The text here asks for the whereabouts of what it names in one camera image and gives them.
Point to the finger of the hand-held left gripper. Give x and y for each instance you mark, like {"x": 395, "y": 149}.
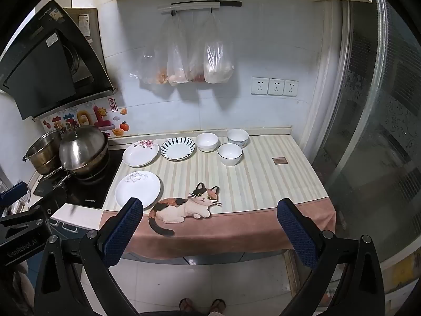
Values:
{"x": 52, "y": 200}
{"x": 13, "y": 192}

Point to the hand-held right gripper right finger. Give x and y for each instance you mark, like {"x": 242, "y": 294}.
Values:
{"x": 297, "y": 233}

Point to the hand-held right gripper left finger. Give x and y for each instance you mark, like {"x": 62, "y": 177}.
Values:
{"x": 123, "y": 230}

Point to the red floral plate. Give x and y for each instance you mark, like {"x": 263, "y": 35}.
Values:
{"x": 139, "y": 154}

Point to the blue leaf pattern plate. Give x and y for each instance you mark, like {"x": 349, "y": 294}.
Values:
{"x": 177, "y": 148}

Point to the plain white bowl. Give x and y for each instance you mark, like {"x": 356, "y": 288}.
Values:
{"x": 206, "y": 142}

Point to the white plate with faint print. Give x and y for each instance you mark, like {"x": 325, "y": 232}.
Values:
{"x": 138, "y": 191}

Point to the steel stock pot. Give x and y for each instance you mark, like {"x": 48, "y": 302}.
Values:
{"x": 42, "y": 154}

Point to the steel wok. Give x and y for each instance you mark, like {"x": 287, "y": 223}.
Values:
{"x": 95, "y": 168}

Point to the steel wok lid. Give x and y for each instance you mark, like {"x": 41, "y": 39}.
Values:
{"x": 82, "y": 148}

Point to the striped cat print cloth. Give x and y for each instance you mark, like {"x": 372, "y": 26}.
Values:
{"x": 256, "y": 184}

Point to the person's left foot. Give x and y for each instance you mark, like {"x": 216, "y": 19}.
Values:
{"x": 187, "y": 304}

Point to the person's foot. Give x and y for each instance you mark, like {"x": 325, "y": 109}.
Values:
{"x": 187, "y": 304}
{"x": 217, "y": 305}

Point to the black rimmed white bowl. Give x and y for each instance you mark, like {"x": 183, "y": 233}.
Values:
{"x": 229, "y": 154}

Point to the person's right foot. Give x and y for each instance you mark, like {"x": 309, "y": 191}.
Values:
{"x": 217, "y": 305}

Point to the blue patterned white bowl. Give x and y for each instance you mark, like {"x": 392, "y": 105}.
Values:
{"x": 237, "y": 137}

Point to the black range hood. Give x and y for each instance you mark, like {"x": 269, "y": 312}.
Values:
{"x": 39, "y": 72}

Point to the frosted glass sliding door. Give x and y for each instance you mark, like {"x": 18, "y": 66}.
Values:
{"x": 378, "y": 121}

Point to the clear plastic bag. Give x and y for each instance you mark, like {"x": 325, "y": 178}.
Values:
{"x": 196, "y": 65}
{"x": 151, "y": 65}
{"x": 217, "y": 59}
{"x": 177, "y": 59}

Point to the colourful wall sticker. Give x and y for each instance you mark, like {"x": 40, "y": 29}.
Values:
{"x": 98, "y": 118}

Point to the white wall socket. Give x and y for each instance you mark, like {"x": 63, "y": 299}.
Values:
{"x": 276, "y": 87}
{"x": 291, "y": 88}
{"x": 260, "y": 85}

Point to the white hook rail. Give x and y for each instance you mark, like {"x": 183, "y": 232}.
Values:
{"x": 190, "y": 7}

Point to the black hook rail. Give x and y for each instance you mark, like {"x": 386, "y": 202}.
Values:
{"x": 230, "y": 4}

